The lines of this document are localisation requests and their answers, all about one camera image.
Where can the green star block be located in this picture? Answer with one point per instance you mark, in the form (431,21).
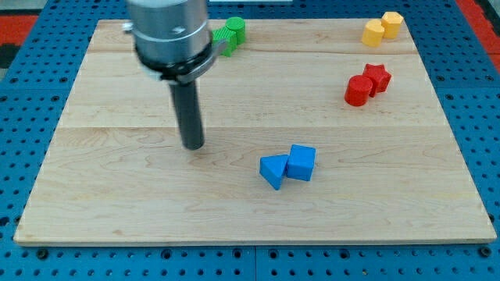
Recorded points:
(229,37)

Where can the green cylinder block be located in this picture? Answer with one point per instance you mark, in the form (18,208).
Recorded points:
(237,25)

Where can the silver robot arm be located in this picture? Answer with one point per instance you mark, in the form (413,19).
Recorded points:
(173,40)

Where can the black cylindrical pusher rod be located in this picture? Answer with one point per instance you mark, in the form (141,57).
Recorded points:
(189,118)

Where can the yellow hexagon block right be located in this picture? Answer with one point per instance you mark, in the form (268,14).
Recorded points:
(391,22)

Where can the blue cube block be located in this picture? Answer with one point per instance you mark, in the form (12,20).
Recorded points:
(301,162)

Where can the red star block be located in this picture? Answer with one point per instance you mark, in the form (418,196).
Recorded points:
(379,76)

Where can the wooden board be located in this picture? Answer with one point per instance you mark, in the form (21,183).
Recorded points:
(387,172)

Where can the red cylinder block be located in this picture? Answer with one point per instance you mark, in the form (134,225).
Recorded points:
(358,90)

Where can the blue triangle block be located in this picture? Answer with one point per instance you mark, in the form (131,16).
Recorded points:
(273,168)

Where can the yellow heptagon block left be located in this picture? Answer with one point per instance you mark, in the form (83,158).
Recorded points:
(373,33)

